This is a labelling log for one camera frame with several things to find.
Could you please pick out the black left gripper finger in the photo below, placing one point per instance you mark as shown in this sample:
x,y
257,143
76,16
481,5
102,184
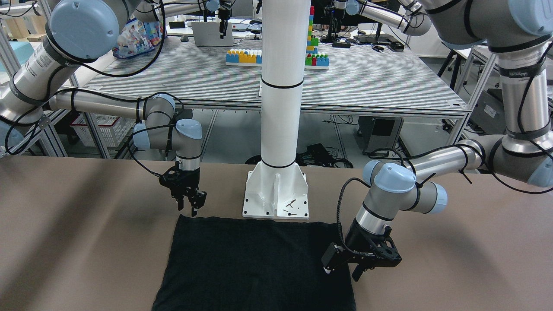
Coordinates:
x,y
357,272

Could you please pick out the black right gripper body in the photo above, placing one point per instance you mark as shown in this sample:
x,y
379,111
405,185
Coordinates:
x,y
190,179

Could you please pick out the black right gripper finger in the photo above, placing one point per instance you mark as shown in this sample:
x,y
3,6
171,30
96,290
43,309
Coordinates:
x,y
194,209
180,203

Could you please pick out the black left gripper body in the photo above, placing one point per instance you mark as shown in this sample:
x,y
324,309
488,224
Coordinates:
x,y
357,237

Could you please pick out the black t-shirt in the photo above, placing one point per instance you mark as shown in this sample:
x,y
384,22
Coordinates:
x,y
220,264

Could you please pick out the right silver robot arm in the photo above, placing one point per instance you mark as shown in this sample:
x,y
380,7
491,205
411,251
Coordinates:
x,y
78,33

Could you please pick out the white plastic basket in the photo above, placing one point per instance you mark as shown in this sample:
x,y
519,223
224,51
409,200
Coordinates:
x,y
112,129

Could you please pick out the coloured toy block row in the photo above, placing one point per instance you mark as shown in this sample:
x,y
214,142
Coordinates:
x,y
244,57

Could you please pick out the colourful toy package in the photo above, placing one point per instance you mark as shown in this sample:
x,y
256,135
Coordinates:
x,y
137,38

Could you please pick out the striped metal work table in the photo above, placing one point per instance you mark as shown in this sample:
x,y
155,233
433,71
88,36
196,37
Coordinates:
x,y
359,81

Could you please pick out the coloured toy block tower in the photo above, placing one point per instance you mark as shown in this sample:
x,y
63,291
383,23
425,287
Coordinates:
x,y
314,59

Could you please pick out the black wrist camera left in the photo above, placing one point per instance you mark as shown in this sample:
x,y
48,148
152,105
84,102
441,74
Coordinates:
x,y
335,256

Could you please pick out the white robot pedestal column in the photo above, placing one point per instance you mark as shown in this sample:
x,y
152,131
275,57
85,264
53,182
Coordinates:
x,y
277,188

